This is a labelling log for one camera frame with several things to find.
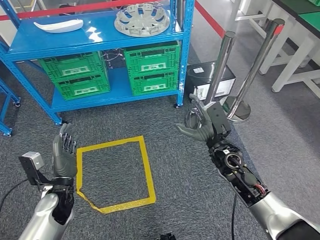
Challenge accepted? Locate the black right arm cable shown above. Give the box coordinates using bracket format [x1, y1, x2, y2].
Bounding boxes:
[231, 193, 238, 240]

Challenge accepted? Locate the white workbench with green top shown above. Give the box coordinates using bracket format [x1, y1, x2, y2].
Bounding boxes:
[258, 0, 320, 100]

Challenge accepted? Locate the blue metal shelf rack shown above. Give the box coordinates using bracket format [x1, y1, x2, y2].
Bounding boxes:
[0, 0, 195, 126]

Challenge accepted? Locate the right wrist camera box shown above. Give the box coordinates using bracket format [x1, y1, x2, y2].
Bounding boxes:
[203, 100, 232, 139]

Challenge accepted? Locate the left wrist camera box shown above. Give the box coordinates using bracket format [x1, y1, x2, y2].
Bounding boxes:
[18, 151, 54, 194]

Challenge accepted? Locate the white curved plastic part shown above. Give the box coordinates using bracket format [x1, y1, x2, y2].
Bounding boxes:
[33, 18, 85, 34]

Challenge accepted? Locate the white table frame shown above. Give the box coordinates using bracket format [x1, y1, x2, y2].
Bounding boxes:
[235, 0, 273, 28]

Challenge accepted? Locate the silver plastic wheel hubcap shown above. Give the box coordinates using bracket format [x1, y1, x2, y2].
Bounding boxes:
[114, 2, 171, 37]

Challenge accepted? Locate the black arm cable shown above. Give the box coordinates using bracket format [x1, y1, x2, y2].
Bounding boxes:
[0, 178, 30, 213]
[231, 193, 238, 240]

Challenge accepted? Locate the chrome stanchion with red band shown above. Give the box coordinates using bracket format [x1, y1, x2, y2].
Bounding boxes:
[222, 18, 286, 123]

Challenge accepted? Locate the black box with white label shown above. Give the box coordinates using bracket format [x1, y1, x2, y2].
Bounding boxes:
[186, 61, 236, 101]

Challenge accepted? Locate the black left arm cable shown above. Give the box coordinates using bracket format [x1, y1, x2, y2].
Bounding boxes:
[0, 178, 30, 213]

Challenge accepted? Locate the dark stanchion post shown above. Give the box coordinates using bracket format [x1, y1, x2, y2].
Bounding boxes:
[177, 0, 186, 29]

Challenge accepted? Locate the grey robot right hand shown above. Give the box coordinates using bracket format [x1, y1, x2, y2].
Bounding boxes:
[175, 93, 216, 143]

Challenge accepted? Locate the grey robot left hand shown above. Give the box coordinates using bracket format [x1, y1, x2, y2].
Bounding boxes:
[51, 123, 78, 180]

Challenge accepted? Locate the tangled wire bundle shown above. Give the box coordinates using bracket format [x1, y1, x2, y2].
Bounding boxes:
[102, 48, 126, 69]

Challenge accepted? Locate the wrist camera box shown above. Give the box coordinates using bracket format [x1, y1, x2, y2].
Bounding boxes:
[18, 151, 54, 194]
[203, 100, 232, 139]

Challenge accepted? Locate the yellow floor tape square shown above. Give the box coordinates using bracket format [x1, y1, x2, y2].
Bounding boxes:
[75, 135, 157, 215]

